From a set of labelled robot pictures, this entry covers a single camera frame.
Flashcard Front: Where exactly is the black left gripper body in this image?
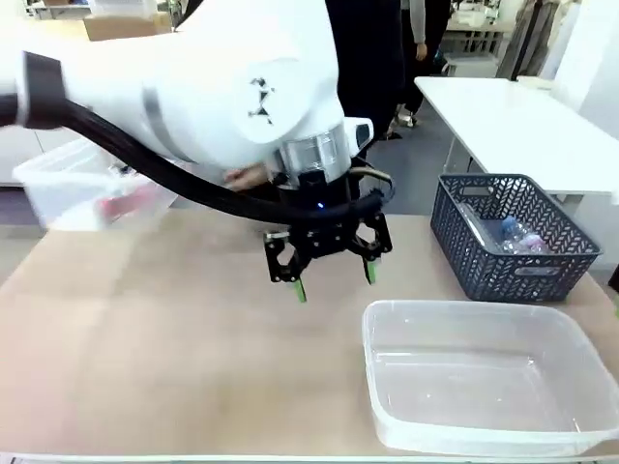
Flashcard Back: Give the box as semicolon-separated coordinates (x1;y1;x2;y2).
277;171;363;261

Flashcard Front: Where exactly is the clear plastic bin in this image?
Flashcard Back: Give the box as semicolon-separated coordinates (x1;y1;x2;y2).
362;299;619;458
11;138;176;234

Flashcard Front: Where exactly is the dark grey woven basket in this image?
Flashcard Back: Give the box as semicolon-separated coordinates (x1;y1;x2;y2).
429;172;605;305

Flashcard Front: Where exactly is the person's right hand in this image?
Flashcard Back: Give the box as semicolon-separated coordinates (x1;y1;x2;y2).
223;161;273;192

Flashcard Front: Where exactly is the clear plastic bottle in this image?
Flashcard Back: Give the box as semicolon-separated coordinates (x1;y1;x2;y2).
456;201;504;253

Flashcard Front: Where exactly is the crushed bottle blue cap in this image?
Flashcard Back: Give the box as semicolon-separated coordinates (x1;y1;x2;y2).
496;216;532;254

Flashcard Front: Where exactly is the crushed bottle pink label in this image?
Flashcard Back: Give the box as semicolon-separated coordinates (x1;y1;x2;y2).
521;232;551;256

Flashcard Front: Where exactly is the red packet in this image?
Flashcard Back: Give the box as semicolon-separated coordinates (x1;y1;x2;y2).
95;185;157;222

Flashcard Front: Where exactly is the person in black jacket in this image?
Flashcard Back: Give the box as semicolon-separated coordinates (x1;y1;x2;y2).
322;0;406;142

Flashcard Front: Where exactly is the large white table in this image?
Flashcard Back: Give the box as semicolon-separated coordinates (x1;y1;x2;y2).
413;75;619;198

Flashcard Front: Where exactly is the white background desk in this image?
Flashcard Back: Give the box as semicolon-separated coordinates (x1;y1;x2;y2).
442;17;515;78

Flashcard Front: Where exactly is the hanging beige coat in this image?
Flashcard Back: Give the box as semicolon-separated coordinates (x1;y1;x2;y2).
496;0;563;82

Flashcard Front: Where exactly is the brown cardboard box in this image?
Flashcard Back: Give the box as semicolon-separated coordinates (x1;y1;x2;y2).
83;13;174;43

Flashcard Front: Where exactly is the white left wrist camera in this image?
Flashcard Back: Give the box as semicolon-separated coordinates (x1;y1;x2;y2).
343;117;376;157

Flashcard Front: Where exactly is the black left arm cable sleeve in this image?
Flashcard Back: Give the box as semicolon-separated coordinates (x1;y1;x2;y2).
0;93;396;227

